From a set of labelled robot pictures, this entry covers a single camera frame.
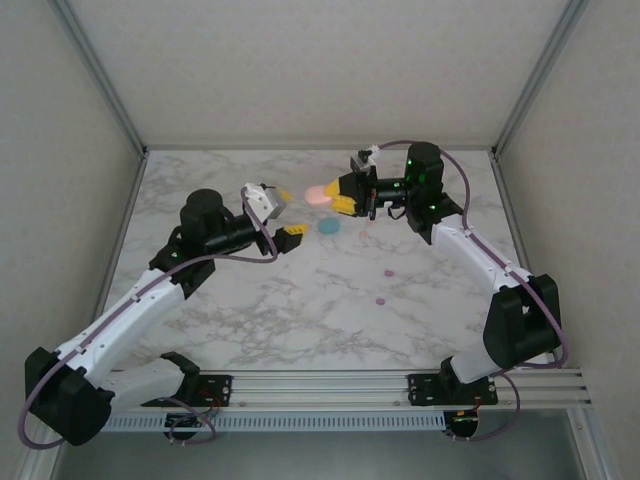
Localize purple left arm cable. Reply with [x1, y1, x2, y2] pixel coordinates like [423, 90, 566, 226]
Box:
[17, 189, 280, 448]

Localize small circuit board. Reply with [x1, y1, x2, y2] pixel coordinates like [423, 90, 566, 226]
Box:
[442, 408, 482, 442]
[166, 412, 217, 442]

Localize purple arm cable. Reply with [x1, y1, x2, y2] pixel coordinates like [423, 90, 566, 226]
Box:
[372, 139, 570, 444]
[17, 189, 280, 448]

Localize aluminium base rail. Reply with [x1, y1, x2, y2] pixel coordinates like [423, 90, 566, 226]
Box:
[112, 367, 594, 409]

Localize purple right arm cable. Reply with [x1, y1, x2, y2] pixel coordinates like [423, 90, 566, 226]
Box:
[372, 139, 570, 444]

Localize grey metal panel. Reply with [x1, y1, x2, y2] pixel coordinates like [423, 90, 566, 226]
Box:
[49, 432, 601, 480]

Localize perforated grey cable duct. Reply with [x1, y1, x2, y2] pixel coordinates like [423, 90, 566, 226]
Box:
[64, 410, 447, 434]

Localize aluminium table edge rail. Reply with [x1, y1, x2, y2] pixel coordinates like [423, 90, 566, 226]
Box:
[491, 152, 561, 366]
[92, 149, 150, 331]
[143, 143, 497, 153]

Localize pink earbud charging case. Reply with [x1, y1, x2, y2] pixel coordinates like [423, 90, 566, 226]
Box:
[302, 184, 334, 210]

